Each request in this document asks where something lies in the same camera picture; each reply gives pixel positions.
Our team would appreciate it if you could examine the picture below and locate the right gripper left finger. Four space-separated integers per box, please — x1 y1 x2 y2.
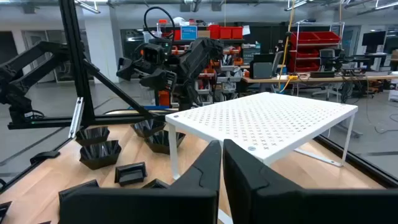
58 139 222 224

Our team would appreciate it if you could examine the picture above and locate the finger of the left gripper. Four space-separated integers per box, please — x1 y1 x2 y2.
116 57 138 82
139 69 178 93

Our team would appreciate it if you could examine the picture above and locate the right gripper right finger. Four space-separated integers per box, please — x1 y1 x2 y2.
223 139 398 224

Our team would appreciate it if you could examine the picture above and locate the black small square mini plate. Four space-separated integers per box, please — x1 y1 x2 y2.
114 161 148 187
141 178 171 190
58 179 100 202
0 201 12 223

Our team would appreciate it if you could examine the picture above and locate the blue box white label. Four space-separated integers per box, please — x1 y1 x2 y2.
180 26 198 40

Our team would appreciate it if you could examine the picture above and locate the red plastic storage bin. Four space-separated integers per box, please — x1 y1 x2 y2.
207 24 221 40
231 26 244 40
220 26 233 40

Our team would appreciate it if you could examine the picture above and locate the white perforated metal shelf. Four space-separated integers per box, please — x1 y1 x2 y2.
165 91 359 224

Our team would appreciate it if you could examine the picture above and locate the black computer case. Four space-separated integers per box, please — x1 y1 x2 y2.
249 53 276 80

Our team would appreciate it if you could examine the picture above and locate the black plastic table clamp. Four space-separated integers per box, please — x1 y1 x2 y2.
29 150 61 166

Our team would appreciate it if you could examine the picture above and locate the large red plastic bin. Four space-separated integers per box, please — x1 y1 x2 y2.
313 30 341 44
289 60 321 73
289 30 321 47

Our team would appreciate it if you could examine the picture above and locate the long wooden workbench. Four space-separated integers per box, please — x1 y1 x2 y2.
242 73 398 85

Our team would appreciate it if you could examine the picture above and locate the black computer monitor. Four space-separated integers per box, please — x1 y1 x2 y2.
361 30 387 54

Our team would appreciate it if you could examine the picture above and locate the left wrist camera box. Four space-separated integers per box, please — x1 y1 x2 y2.
143 42 166 65

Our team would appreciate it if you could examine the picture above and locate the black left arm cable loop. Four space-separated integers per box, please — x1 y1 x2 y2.
143 6 176 41

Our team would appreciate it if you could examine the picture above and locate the silver metal bracket strip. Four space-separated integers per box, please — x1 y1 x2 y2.
68 96 85 139

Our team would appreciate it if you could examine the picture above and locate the thick yellow hanging cable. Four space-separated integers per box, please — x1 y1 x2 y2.
277 0 296 94

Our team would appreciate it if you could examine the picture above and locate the white wire rack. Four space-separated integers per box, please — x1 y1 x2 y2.
294 21 345 96

